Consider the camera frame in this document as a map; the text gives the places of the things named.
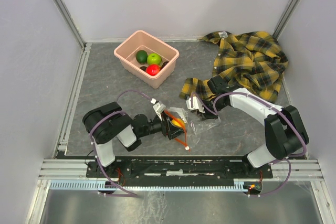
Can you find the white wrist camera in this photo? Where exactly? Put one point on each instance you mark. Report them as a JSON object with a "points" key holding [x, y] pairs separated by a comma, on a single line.
{"points": [[158, 107], [195, 104]]}

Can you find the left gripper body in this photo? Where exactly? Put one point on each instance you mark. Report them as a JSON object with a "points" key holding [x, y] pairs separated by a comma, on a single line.
{"points": [[166, 131]]}

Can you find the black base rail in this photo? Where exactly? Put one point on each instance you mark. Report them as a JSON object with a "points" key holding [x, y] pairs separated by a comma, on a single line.
{"points": [[179, 171]]}

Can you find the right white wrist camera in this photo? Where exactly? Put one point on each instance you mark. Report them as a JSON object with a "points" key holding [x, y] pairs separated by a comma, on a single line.
{"points": [[195, 104]]}

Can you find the green fake apple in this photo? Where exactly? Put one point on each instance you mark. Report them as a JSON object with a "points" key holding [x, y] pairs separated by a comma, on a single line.
{"points": [[154, 59]]}

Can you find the yellow plaid shirt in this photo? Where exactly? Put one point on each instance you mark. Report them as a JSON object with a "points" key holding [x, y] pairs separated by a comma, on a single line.
{"points": [[254, 61]]}

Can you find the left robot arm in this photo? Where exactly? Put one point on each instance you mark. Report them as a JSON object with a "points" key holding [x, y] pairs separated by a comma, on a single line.
{"points": [[109, 121]]}

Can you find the pink plastic bin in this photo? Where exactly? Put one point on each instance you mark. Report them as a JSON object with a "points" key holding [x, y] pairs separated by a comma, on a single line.
{"points": [[141, 40]]}

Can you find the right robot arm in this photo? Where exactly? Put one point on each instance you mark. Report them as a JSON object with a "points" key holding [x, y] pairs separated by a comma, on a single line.
{"points": [[285, 133]]}

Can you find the red fake tomato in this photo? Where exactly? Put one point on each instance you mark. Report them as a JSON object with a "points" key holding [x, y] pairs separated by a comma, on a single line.
{"points": [[153, 69]]}

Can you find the dark green fake avocado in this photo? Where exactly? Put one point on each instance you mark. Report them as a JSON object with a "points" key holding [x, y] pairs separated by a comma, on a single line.
{"points": [[141, 56]]}

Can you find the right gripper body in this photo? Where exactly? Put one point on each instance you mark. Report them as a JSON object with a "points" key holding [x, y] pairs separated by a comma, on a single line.
{"points": [[208, 114]]}

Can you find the clear zip top bag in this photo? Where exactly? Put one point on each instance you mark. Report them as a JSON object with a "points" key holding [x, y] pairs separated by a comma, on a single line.
{"points": [[195, 128]]}

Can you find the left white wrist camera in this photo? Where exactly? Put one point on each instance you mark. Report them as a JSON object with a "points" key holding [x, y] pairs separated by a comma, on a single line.
{"points": [[158, 107]]}

